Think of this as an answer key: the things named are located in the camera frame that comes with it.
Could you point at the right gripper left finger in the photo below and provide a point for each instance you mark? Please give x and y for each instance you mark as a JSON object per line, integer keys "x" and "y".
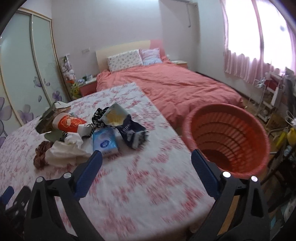
{"x": 43, "y": 220}

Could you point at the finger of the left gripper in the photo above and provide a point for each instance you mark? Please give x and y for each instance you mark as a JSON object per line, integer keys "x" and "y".
{"x": 7, "y": 195}
{"x": 21, "y": 200}

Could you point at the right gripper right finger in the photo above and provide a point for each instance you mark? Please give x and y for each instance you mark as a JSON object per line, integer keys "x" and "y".
{"x": 250, "y": 220}

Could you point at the white tissue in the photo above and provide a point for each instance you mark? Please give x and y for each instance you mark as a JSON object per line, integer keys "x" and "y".
{"x": 73, "y": 151}

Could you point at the red paper cup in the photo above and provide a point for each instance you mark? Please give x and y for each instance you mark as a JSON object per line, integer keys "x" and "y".
{"x": 67, "y": 123}

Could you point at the blue tissue pack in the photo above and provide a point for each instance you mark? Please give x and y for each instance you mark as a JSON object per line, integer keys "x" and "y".
{"x": 104, "y": 140}

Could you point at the dark blue snack bag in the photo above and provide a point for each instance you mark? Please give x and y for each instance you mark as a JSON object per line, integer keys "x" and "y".
{"x": 133, "y": 134}

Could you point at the red plastic trash basket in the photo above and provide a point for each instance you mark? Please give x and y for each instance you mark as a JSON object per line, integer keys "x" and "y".
{"x": 230, "y": 137}

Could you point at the brown scrunchie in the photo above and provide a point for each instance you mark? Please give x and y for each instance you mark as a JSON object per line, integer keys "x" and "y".
{"x": 39, "y": 159}

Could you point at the light green sock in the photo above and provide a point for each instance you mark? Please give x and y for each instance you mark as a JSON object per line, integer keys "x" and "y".
{"x": 55, "y": 135}

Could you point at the floral pink white bedsheet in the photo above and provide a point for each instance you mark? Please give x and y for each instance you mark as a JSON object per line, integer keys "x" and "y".
{"x": 152, "y": 193}

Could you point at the black mesh mat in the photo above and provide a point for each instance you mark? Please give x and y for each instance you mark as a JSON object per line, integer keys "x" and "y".
{"x": 86, "y": 130}

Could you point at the black floral cloth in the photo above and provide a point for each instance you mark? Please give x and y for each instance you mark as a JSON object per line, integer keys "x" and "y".
{"x": 96, "y": 122}

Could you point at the wardrobe with purple flowers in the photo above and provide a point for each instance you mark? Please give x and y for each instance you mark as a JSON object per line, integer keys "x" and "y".
{"x": 31, "y": 78}

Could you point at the plush toy display tube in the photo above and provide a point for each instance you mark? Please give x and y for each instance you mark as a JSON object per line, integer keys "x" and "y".
{"x": 69, "y": 77}

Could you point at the pink left nightstand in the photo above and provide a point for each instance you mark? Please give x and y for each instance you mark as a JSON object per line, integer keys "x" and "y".
{"x": 89, "y": 87}

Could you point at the coral pink duvet bed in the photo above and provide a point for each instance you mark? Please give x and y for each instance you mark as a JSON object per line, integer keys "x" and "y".
{"x": 173, "y": 89}

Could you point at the pink curtain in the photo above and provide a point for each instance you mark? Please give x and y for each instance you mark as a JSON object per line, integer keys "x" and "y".
{"x": 258, "y": 39}

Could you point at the right nightstand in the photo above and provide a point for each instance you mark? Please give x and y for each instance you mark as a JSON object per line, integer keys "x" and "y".
{"x": 180, "y": 63}

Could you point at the beige pink headboard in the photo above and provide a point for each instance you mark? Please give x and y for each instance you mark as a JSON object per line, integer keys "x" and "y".
{"x": 101, "y": 55}

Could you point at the pink striped pillow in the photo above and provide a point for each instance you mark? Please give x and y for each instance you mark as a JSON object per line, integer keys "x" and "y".
{"x": 150, "y": 56}

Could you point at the floral white pillow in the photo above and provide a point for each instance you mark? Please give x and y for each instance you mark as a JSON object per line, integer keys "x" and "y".
{"x": 124, "y": 60}

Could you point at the white wire rack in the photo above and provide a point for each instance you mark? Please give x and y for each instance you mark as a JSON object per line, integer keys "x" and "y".
{"x": 270, "y": 87}

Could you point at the wall socket plate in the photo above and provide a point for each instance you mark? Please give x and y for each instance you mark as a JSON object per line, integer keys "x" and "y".
{"x": 86, "y": 50}

